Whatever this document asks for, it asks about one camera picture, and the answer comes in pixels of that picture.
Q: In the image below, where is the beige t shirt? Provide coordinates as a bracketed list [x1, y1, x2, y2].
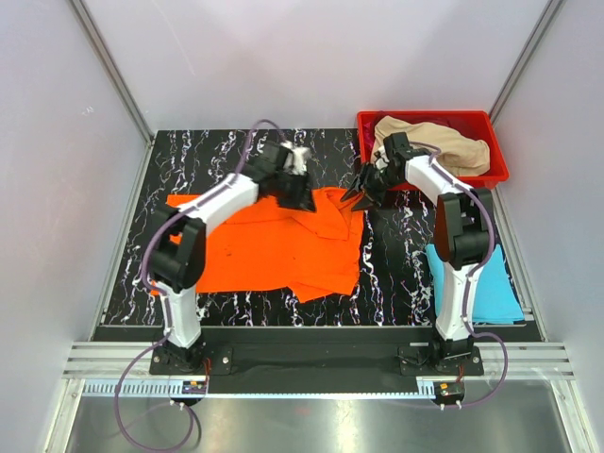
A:
[370, 137, 491, 177]

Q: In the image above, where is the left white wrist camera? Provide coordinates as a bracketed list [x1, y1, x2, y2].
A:
[281, 142, 310, 176]

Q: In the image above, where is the folded light blue t shirt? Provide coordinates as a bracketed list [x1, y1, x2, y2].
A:
[426, 244, 524, 325]

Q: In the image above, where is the orange t shirt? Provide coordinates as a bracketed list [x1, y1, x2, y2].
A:
[196, 187, 364, 303]

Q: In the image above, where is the red plastic bin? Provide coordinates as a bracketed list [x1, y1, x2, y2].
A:
[357, 110, 510, 189]

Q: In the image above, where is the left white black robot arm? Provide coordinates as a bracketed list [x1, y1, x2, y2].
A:
[141, 142, 316, 374]

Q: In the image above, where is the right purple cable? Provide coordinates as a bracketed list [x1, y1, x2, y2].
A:
[408, 140, 511, 410]

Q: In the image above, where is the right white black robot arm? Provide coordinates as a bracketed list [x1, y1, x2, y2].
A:
[341, 132, 495, 375]

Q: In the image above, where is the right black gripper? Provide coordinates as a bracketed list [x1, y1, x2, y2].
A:
[341, 162, 403, 213]

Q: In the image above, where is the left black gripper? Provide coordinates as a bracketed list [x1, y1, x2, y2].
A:
[273, 169, 315, 212]

